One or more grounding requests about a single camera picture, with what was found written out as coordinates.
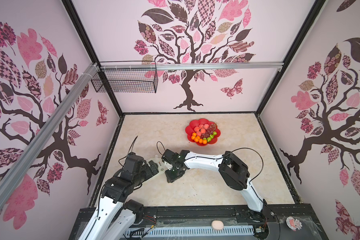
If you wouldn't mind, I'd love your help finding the red flower-shaped fruit bowl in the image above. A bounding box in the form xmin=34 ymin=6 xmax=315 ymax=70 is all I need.
xmin=185 ymin=119 xmax=221 ymax=147

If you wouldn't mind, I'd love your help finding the purple fake grape bunch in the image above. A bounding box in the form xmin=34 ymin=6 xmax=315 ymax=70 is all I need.
xmin=203 ymin=123 xmax=217 ymax=138

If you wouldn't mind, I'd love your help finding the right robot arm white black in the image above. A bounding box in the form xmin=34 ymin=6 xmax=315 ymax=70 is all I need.
xmin=162 ymin=150 xmax=272 ymax=223

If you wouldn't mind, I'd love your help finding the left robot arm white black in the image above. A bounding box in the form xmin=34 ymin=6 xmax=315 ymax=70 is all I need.
xmin=79 ymin=152 xmax=159 ymax=240

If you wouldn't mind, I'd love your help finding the white printed snack pouch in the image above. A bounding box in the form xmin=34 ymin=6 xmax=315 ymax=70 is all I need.
xmin=147 ymin=155 xmax=170 ymax=175

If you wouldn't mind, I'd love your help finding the round pink cartoon sticker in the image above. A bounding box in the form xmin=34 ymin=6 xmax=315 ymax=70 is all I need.
xmin=286 ymin=217 xmax=303 ymax=232

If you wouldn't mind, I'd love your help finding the white vented cable duct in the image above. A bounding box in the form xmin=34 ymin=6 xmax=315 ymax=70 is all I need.
xmin=122 ymin=226 xmax=254 ymax=238

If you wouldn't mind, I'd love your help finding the aluminium rail left wall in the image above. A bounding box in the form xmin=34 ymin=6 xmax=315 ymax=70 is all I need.
xmin=0 ymin=63 xmax=98 ymax=210

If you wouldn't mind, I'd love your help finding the aluminium rail wall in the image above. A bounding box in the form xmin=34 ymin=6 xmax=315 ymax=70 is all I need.
xmin=101 ymin=62 xmax=284 ymax=71
xmin=0 ymin=63 xmax=98 ymax=210

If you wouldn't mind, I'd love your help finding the aluminium rail back wall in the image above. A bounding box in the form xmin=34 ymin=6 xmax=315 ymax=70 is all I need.
xmin=101 ymin=62 xmax=284 ymax=71

